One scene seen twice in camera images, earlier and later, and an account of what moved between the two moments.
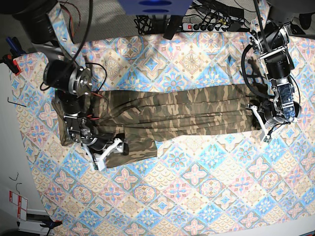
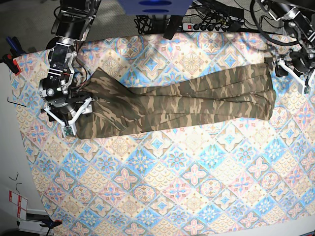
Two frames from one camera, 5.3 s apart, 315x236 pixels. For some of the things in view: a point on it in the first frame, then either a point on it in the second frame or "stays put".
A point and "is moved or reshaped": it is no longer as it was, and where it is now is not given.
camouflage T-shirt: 140,116 is moved or reshaped
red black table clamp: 12,64 stays put
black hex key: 18,104 stays put
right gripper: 272,113 -> 301,61
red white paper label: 22,203 stays put
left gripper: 99,143 -> 63,107
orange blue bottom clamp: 50,224 stays put
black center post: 173,25 stays put
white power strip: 196,27 stays put
